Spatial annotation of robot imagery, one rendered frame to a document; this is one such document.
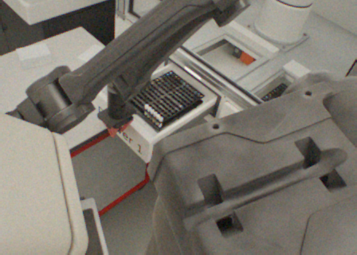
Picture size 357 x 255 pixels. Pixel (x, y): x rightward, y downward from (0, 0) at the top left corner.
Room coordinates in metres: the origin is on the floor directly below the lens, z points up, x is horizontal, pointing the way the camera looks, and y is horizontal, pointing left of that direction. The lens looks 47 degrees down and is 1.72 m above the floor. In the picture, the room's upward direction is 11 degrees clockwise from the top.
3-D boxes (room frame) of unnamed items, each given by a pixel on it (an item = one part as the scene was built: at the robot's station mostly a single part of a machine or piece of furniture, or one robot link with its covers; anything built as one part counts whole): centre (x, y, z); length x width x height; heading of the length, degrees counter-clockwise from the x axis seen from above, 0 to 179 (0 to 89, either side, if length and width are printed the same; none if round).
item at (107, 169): (0.99, 0.49, 0.38); 0.62 x 0.58 x 0.76; 53
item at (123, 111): (0.68, 0.18, 1.01); 0.10 x 0.07 x 0.07; 143
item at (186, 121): (0.90, 0.05, 0.86); 0.40 x 0.26 x 0.06; 143
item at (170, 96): (0.89, 0.06, 0.87); 0.22 x 0.18 x 0.06; 143
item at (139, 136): (0.73, 0.18, 0.87); 0.29 x 0.02 x 0.11; 53
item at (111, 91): (0.68, 0.17, 1.07); 0.07 x 0.06 x 0.07; 144
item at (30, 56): (1.09, 0.66, 0.79); 0.13 x 0.09 x 0.05; 129
